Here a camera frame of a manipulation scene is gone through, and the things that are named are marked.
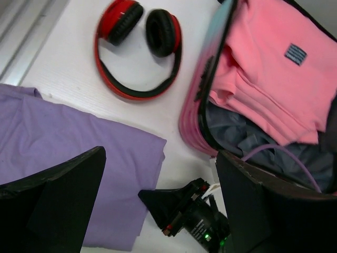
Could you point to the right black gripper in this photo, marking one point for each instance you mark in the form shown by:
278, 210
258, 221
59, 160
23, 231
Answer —
192, 208

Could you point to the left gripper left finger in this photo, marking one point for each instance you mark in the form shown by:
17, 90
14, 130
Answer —
49, 211

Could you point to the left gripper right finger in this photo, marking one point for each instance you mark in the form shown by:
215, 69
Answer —
268, 214

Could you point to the purple shirt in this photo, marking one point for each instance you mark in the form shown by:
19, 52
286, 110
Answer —
37, 134

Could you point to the pink hard-shell suitcase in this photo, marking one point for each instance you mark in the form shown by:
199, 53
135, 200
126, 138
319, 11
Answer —
210, 128

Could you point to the pink sweatshirt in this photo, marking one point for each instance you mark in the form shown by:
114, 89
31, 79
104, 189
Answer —
278, 69

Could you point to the red black headphones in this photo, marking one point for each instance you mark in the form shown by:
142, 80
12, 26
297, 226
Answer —
137, 61

